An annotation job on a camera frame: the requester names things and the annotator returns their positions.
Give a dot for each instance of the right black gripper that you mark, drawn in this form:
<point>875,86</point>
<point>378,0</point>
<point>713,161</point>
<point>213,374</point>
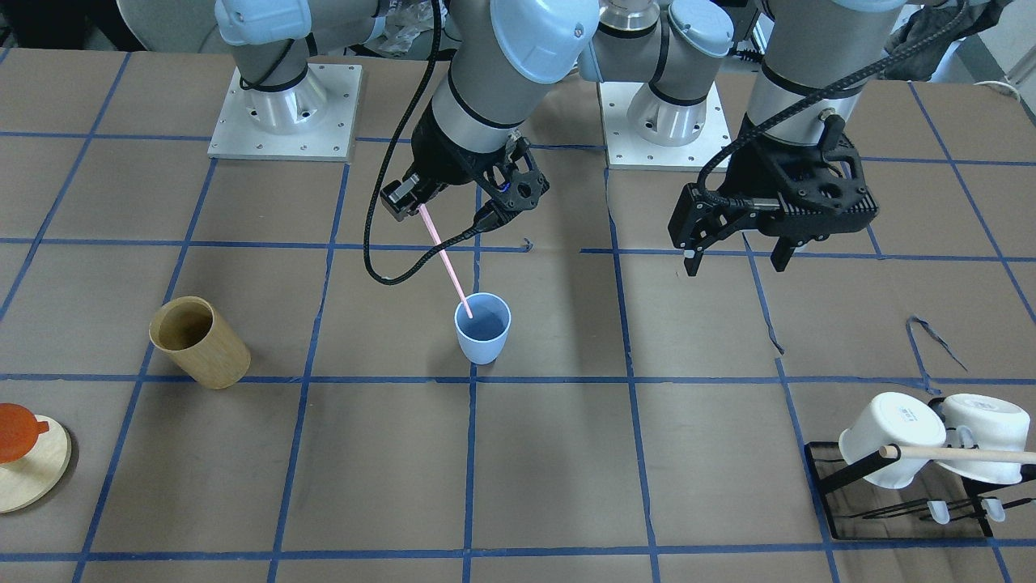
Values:
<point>435,155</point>

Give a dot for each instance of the blue plastic cup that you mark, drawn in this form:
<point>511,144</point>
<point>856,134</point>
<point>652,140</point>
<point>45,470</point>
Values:
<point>482,336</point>

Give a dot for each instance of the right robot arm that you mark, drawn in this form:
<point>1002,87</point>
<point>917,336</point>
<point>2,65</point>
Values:
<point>511,54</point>

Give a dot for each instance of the black wire mug rack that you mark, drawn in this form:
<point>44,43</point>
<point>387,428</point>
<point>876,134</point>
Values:
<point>900,493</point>

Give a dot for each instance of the red mug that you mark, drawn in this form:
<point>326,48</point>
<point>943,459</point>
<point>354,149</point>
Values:
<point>20,430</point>

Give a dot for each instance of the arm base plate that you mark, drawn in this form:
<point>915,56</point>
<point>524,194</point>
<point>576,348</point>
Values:
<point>312,121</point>
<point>665,121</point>

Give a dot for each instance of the white mug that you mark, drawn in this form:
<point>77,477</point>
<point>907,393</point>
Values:
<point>989,423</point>
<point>891,418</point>

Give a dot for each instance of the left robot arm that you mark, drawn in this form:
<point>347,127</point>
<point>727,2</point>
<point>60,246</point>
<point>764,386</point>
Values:
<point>816,63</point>

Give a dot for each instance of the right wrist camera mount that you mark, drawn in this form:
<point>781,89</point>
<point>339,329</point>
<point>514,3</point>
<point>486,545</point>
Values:
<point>514,183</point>

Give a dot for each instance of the bamboo cylinder holder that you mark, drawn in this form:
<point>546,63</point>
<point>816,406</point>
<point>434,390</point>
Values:
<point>200,342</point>

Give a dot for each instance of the pink chopstick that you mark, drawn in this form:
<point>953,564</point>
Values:
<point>443,255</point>

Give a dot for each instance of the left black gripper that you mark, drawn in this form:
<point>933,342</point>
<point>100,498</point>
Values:
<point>751,175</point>

